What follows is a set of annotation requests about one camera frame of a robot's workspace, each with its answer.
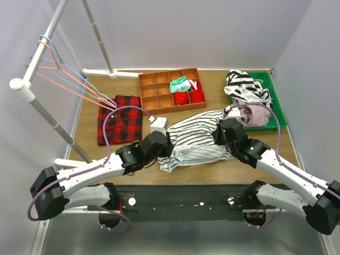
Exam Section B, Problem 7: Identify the aluminium frame rail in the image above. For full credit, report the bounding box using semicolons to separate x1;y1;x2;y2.
32;207;339;254

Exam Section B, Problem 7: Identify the red cloth compartment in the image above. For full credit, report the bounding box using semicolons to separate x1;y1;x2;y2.
173;92;189;106
190;90;205;104

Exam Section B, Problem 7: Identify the mint white sock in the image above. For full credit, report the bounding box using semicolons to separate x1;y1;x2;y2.
169;76;191;93

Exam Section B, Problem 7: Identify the brown compartment tray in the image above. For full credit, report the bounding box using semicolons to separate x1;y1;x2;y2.
138;68;207;114

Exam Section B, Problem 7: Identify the red cloth left compartment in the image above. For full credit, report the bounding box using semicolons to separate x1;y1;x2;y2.
173;92;189;106

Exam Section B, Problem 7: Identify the red cloth right compartment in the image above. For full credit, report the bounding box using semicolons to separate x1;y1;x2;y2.
190;90;205;104

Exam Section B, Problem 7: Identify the mauve garment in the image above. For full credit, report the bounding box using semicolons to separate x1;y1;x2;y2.
239;105;271;128

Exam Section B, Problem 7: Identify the green plastic bin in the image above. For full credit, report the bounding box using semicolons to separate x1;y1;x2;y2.
231;71;287;131

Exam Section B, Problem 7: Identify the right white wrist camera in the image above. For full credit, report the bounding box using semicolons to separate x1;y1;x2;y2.
225;106;241;121

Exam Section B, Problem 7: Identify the pink wire hanger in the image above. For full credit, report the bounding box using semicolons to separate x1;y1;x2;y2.
37;44;114;111

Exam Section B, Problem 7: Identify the red white striped sock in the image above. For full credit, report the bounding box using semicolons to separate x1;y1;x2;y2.
187;80;201;91

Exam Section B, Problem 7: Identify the white metal clothes rack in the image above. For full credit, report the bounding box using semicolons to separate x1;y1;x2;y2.
10;1;139;164

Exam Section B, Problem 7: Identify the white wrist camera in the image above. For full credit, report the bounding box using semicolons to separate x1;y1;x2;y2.
150;117;168;135
225;106;241;121

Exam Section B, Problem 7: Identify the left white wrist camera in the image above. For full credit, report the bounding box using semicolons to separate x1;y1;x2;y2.
150;117;168;135

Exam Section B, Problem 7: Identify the red black plaid shirt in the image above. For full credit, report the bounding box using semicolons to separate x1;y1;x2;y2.
97;95;143;146

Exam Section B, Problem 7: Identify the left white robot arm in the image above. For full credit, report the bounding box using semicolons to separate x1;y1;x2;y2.
27;131;173;221

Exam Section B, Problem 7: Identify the thin striped tank top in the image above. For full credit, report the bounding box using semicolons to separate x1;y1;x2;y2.
158;108;226;173

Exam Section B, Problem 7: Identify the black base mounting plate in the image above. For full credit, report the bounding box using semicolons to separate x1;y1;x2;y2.
103;184;264;222

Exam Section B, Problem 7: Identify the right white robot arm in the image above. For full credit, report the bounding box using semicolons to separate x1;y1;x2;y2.
213;118;339;235

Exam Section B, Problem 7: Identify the bold striped garment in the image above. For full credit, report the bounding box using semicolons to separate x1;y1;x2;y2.
224;70;273;107

